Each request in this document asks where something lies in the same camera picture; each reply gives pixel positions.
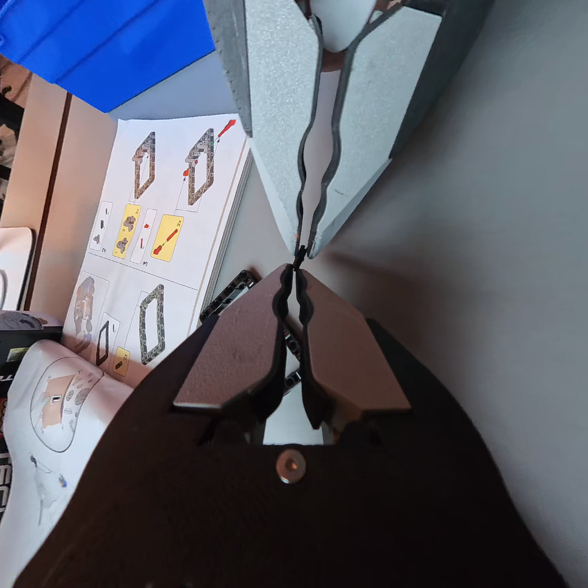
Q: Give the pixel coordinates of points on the lego race car box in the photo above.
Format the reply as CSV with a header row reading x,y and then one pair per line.
x,y
27,340

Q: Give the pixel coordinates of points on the black rectangular lego frame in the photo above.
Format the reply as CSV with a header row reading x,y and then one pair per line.
x,y
229,298

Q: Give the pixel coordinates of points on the lego instruction booklet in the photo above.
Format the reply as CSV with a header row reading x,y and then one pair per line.
x,y
202,239

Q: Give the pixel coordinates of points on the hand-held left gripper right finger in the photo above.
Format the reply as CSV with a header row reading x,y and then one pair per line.
x,y
353,363

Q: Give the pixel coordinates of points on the blue plastic bin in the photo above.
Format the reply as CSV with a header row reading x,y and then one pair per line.
x,y
115,46

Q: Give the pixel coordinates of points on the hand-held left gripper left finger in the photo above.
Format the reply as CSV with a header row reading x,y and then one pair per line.
x,y
234,358

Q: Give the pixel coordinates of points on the small black lego pin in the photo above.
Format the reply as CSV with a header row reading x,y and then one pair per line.
x,y
300,257

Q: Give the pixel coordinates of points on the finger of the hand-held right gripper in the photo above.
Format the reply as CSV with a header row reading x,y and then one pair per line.
x,y
390,92
280,92

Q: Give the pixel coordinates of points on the white rounded device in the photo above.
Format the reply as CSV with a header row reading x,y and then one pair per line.
x,y
18,257

